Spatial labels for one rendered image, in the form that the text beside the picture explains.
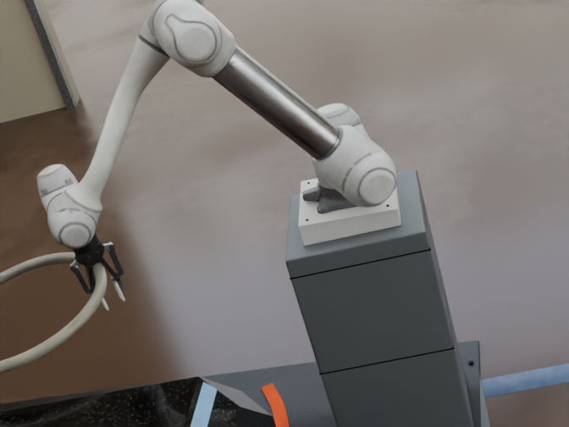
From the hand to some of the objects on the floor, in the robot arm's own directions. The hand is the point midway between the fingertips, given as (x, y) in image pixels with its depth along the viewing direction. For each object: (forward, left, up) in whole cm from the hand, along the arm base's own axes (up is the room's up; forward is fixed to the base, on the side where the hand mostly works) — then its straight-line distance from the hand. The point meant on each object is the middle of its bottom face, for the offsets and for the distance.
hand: (110, 294), depth 294 cm
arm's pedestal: (-26, +72, -82) cm, 112 cm away
